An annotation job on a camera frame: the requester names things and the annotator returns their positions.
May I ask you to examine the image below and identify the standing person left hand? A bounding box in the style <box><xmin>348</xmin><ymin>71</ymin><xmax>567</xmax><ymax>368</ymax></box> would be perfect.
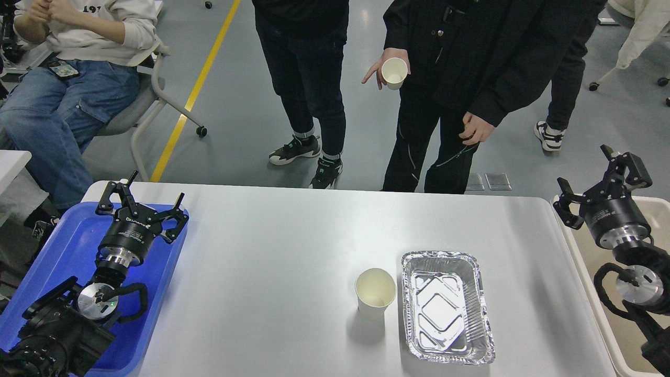
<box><xmin>459</xmin><ymin>112</ymin><xmax>496</xmax><ymax>146</ymax></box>

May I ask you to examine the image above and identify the person in black jacket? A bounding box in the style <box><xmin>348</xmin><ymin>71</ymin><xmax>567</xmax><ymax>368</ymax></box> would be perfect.
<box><xmin>382</xmin><ymin>1</ymin><xmax>593</xmax><ymax>195</ymax></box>

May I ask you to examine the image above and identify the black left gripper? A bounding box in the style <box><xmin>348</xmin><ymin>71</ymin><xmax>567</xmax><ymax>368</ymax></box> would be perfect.
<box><xmin>95</xmin><ymin>170</ymin><xmax>189</xmax><ymax>267</ymax></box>

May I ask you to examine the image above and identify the standing person right hand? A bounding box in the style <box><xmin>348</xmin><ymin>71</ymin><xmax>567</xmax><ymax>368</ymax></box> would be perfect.
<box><xmin>361</xmin><ymin>48</ymin><xmax>411</xmax><ymax>90</ymax></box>

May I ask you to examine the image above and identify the person in dark trousers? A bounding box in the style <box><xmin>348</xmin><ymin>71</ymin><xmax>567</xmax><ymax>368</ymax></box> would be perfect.
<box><xmin>253</xmin><ymin>1</ymin><xmax>349</xmax><ymax>189</ymax></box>

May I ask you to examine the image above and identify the blue plastic tray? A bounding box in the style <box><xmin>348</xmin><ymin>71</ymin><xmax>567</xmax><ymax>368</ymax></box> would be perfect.
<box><xmin>1</xmin><ymin>202</ymin><xmax>187</xmax><ymax>376</ymax></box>

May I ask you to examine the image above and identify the person with white sneakers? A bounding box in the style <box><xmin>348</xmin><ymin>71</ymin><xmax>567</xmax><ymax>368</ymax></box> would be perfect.
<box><xmin>533</xmin><ymin>15</ymin><xmax>598</xmax><ymax>152</ymax></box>

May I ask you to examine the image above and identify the seated person in jeans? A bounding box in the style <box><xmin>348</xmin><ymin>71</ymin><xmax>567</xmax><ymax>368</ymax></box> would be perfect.
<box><xmin>1</xmin><ymin>1</ymin><xmax>157</xmax><ymax>240</ymax></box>

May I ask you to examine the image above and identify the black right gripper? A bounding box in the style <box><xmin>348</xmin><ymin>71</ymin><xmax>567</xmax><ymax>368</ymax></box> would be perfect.
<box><xmin>553</xmin><ymin>145</ymin><xmax>653</xmax><ymax>250</ymax></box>

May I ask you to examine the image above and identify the aluminium foil tray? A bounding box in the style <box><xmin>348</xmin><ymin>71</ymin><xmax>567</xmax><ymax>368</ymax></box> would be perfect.
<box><xmin>400</xmin><ymin>251</ymin><xmax>495</xmax><ymax>365</ymax></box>

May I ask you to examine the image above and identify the grey rolling chair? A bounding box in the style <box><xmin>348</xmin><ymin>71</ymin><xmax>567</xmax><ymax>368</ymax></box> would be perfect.
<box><xmin>97</xmin><ymin>37</ymin><xmax>208</xmax><ymax>181</ymax></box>

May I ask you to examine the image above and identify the white side table corner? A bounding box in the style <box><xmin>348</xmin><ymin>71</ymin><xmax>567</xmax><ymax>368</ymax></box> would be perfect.
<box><xmin>0</xmin><ymin>149</ymin><xmax>32</xmax><ymax>195</ymax></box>

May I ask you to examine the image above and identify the white paper cup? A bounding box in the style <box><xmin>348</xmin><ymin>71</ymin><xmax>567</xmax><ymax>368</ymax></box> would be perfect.
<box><xmin>354</xmin><ymin>268</ymin><xmax>397</xmax><ymax>320</ymax></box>
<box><xmin>381</xmin><ymin>57</ymin><xmax>409</xmax><ymax>90</ymax></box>

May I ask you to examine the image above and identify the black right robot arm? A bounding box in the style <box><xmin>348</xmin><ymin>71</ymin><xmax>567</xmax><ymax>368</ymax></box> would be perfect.
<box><xmin>553</xmin><ymin>144</ymin><xmax>668</xmax><ymax>376</ymax></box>

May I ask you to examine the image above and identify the white jacket on chair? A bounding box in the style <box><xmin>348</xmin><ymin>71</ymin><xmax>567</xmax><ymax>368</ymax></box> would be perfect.
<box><xmin>608</xmin><ymin>1</ymin><xmax>669</xmax><ymax>70</ymax></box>

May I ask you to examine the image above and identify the beige plastic bin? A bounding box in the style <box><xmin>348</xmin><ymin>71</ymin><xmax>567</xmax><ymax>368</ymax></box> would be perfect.
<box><xmin>558</xmin><ymin>196</ymin><xmax>669</xmax><ymax>376</ymax></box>

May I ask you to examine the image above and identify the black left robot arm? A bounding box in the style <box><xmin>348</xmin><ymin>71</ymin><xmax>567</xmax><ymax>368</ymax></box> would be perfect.
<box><xmin>2</xmin><ymin>181</ymin><xmax>189</xmax><ymax>376</ymax></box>

